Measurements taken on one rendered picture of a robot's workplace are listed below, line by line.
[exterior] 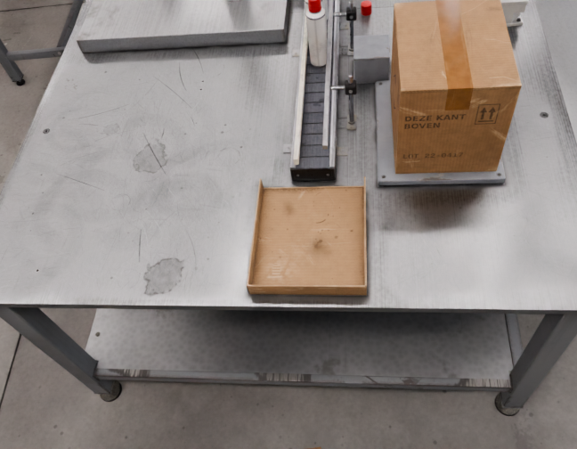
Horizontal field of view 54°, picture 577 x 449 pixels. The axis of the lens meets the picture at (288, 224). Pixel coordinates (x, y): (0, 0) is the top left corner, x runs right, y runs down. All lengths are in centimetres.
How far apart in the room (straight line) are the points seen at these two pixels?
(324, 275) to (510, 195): 48
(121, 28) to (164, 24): 14
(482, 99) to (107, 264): 93
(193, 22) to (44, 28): 206
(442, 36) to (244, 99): 60
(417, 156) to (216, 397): 116
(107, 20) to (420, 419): 167
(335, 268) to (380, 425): 85
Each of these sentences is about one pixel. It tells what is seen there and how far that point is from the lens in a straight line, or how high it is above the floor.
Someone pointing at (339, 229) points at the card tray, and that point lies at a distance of 133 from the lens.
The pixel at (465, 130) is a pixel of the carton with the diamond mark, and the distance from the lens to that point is 132.
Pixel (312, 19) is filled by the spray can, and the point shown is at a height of 104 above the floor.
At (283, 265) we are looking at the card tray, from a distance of 129.
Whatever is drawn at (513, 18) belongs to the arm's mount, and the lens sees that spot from 188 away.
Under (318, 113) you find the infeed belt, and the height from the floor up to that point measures 88.
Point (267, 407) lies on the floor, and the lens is 205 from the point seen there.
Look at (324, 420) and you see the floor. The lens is 201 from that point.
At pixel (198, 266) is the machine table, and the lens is 134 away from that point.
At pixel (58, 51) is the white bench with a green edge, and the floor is 19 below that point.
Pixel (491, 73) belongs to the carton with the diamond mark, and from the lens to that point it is 127.
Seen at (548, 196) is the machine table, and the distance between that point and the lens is 145.
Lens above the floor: 194
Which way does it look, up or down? 55 degrees down
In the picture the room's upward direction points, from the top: 12 degrees counter-clockwise
